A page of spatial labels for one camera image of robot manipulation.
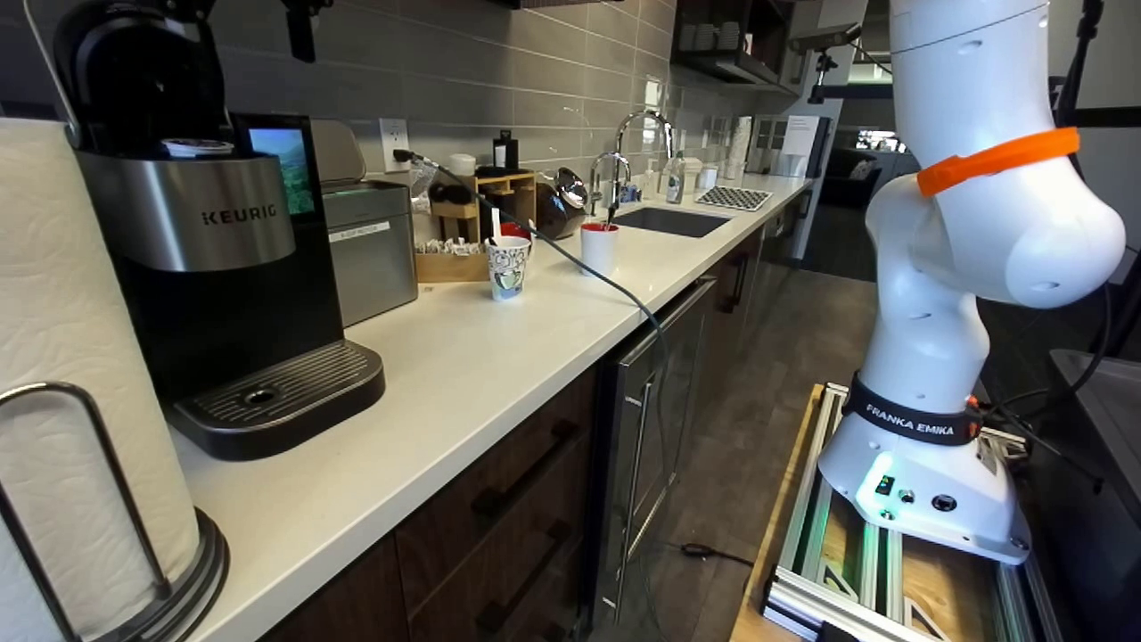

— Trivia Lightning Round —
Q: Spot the wooden organizer box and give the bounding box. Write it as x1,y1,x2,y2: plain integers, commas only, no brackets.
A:
415,174,538,282

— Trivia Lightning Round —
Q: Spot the paper towel roll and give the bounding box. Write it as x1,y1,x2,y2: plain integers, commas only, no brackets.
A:
0,118,199,642

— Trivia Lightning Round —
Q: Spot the chrome faucet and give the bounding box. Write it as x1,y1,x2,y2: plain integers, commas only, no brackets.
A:
587,106,675,218

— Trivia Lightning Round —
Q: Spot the wooden lower cabinet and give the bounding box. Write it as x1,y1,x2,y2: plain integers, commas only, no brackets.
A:
262,374,594,642

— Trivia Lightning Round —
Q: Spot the patterned paper cup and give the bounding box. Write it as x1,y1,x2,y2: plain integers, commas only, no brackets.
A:
486,237,530,299

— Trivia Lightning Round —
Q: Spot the black Keurig coffee machine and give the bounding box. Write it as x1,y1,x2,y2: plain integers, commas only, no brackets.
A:
50,0,386,462

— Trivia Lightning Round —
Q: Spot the black paper towel holder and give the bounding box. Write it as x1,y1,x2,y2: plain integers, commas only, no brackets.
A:
0,383,227,642

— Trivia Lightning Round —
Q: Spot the kitchen sink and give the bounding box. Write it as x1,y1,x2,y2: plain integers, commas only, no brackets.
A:
616,207,729,239

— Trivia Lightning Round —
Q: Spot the stainless steel container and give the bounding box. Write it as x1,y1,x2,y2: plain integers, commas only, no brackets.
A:
325,181,417,326

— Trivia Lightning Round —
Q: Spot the under-counter fridge door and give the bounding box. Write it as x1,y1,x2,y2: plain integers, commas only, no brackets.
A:
587,280,714,642

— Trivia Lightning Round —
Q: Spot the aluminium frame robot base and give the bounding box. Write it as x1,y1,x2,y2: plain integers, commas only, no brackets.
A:
729,383,1064,642

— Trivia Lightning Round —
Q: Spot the black cable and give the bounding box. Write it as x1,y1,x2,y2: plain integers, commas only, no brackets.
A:
521,226,672,336

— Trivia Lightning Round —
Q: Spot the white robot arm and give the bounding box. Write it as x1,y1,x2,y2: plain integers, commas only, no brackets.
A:
820,0,1126,565

